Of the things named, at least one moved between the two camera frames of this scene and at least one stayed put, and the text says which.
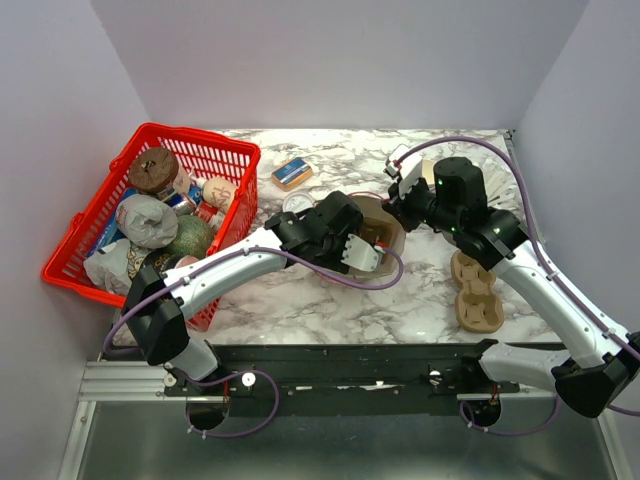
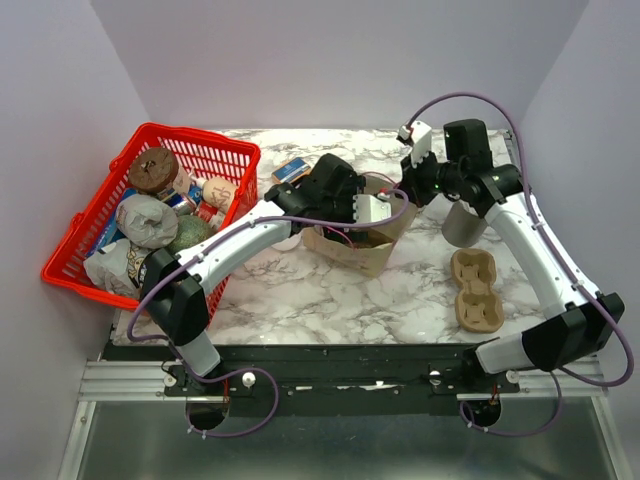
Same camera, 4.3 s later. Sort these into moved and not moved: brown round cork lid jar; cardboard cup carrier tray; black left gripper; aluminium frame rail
Moved: black left gripper
Not moved: brown round cork lid jar; aluminium frame rail; cardboard cup carrier tray
